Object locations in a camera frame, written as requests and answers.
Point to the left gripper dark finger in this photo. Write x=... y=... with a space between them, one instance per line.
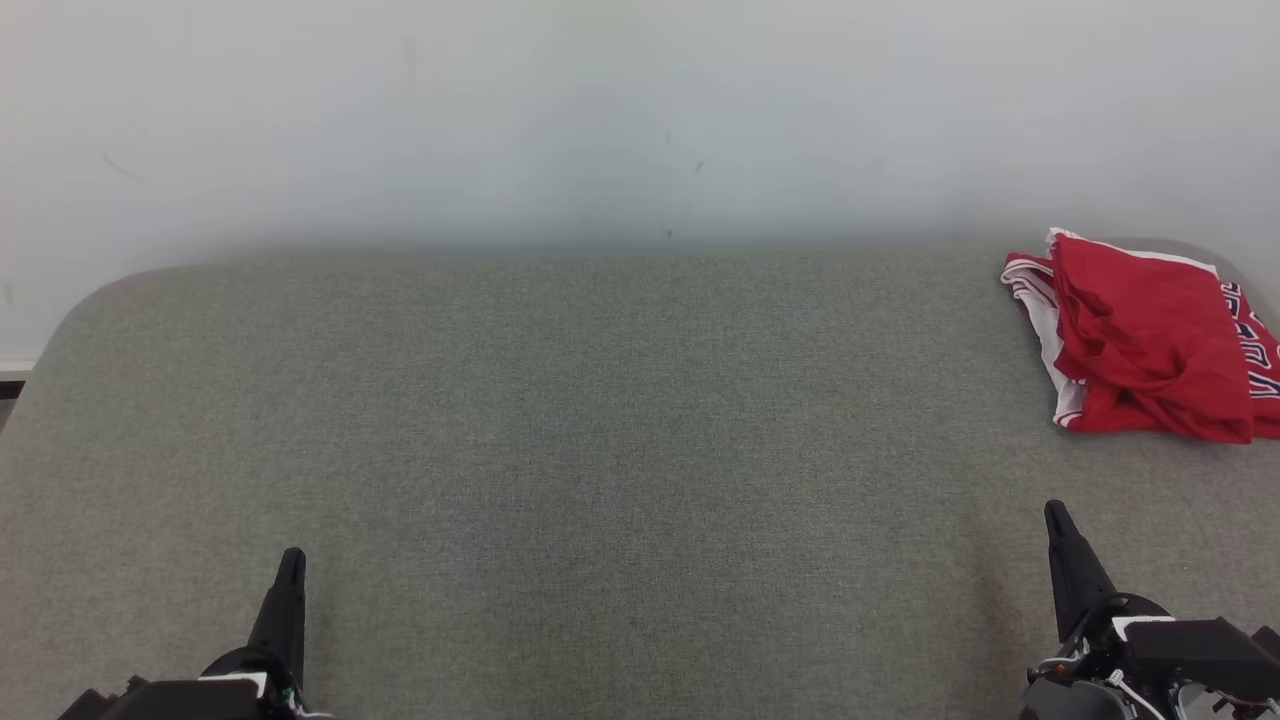
x=283 y=620

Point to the grey fabric sofa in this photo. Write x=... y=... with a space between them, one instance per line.
x=600 y=450

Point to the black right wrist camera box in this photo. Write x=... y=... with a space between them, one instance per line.
x=1200 y=650

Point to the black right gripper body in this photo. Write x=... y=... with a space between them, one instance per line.
x=1085 y=690

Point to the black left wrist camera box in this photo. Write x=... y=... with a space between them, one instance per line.
x=170 y=702

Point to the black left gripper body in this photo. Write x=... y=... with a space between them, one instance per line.
x=270 y=700

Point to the white wall baseboard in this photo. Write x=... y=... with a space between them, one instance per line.
x=12 y=370

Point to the red Bulls basketball jersey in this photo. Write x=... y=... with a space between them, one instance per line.
x=1265 y=360

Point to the red white basketball shorts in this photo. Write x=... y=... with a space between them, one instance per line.
x=1150 y=330

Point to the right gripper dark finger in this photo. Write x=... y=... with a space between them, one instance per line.
x=1075 y=575

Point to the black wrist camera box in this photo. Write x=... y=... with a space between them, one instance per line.
x=170 y=702
x=1200 y=650

